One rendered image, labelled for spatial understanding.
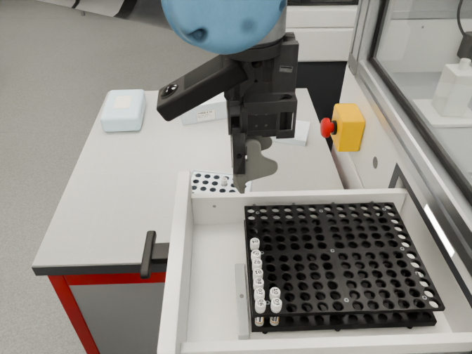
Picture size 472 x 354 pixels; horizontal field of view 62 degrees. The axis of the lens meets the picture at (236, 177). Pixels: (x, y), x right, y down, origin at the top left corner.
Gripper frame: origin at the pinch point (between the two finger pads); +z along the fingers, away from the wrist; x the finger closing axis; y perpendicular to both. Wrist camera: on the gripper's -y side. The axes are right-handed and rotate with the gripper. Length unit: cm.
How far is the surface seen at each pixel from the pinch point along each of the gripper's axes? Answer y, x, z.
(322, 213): 12.1, -3.5, 4.8
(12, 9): -209, 395, 90
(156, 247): -10.8, -9.4, 3.1
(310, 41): 26, 69, 8
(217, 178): -3.0, 18.6, 15.7
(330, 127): 19.5, 20.8, 6.3
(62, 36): -138, 316, 91
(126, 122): -24.5, 40.6, 15.0
